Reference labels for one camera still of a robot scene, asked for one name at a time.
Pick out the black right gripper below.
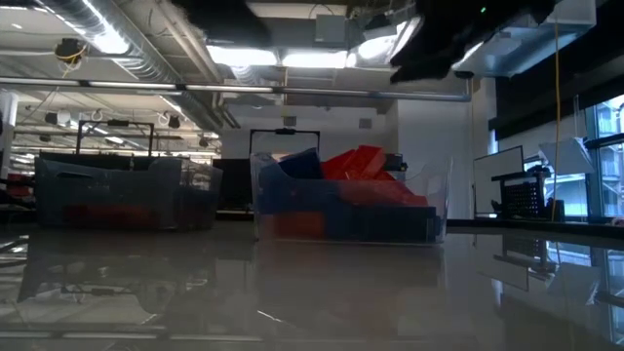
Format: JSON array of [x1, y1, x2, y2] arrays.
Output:
[[388, 0, 493, 85]]

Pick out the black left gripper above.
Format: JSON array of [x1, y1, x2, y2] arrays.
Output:
[[170, 0, 273, 49]]

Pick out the long red toy brick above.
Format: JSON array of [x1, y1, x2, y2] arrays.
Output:
[[321, 148, 357, 180], [343, 143, 389, 180]]

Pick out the long orange toy brick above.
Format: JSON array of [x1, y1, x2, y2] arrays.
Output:
[[340, 178, 430, 207]]

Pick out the long red-orange toy brick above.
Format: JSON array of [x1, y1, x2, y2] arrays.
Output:
[[271, 212, 328, 240], [61, 203, 161, 229]]

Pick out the smoky grey plastic bin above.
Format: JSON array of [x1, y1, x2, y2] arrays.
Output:
[[32, 155, 224, 232]]

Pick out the ceiling light panel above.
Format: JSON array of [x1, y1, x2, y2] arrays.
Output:
[[207, 45, 280, 67], [282, 50, 350, 70]]

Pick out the long horizontal ceiling pipe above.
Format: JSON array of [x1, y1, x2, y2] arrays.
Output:
[[0, 76, 472, 102]]

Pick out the black box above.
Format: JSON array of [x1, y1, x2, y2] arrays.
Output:
[[384, 152, 407, 173]]

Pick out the grey ceiling box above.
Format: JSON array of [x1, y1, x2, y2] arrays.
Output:
[[315, 13, 349, 45]]

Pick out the clear plastic bin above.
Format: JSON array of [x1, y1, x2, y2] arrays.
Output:
[[251, 150, 454, 244]]

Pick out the whiteboard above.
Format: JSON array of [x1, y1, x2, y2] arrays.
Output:
[[472, 144, 526, 214]]

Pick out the black perforated crate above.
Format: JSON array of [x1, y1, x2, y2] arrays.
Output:
[[490, 169, 550, 219]]

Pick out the black monitor panel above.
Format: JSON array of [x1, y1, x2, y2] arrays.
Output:
[[214, 158, 254, 211]]

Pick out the white column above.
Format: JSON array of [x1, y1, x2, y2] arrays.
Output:
[[0, 90, 20, 158]]

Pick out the silver spiral ceiling duct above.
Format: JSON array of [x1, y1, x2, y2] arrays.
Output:
[[33, 0, 184, 85]]

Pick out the large white air duct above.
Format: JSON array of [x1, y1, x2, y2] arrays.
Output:
[[450, 0, 599, 79]]

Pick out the black station frame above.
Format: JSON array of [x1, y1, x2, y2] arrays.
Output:
[[249, 128, 322, 157], [75, 119, 155, 158]]

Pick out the yellow cord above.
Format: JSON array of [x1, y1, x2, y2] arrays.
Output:
[[552, 19, 563, 220]]

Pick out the yellow ceiling cable coil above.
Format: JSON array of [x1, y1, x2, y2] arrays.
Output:
[[53, 37, 90, 68]]

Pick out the black aluminium table frame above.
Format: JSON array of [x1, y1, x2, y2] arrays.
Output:
[[447, 217, 624, 241]]

